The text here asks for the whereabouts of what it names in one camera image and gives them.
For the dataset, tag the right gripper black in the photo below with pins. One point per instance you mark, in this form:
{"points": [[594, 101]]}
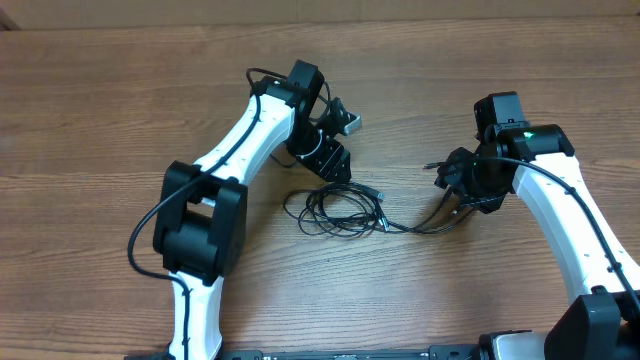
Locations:
{"points": [[451, 178]]}

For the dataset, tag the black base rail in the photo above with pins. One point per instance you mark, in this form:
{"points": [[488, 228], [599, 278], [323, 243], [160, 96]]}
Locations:
{"points": [[434, 352]]}

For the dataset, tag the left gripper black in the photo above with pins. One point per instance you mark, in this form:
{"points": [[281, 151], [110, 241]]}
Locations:
{"points": [[329, 159]]}

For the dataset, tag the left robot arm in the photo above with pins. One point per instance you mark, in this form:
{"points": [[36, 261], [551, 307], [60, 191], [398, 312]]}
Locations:
{"points": [[201, 221]]}

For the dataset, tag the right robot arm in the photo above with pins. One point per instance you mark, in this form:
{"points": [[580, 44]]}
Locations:
{"points": [[538, 164]]}

